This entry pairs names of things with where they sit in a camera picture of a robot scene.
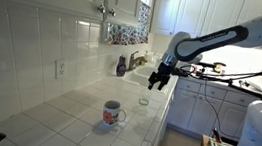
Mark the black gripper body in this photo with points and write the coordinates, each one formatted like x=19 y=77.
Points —
x=161 y=74

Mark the white sink basin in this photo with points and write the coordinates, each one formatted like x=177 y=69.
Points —
x=143 y=78

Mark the metal kitchen faucet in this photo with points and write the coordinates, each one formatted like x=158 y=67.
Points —
x=135 y=59

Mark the purple soap bottle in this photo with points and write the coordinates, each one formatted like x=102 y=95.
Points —
x=121 y=66

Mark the white lower kitchen cabinets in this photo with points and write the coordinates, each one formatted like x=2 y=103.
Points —
x=200 y=111

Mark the white under-counter cabinet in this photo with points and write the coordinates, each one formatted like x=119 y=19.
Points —
x=160 y=133

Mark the white floral mug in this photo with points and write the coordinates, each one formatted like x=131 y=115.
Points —
x=111 y=114

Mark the floral window curtain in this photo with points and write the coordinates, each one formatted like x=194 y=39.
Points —
x=125 y=35

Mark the red black clamp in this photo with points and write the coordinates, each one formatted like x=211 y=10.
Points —
x=217 y=135

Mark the silver cabinet knob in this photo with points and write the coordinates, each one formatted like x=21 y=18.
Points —
x=102 y=8
x=112 y=12

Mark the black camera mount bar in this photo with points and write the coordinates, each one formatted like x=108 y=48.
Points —
x=250 y=89

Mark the white wall outlet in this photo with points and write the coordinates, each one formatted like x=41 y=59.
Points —
x=61 y=69

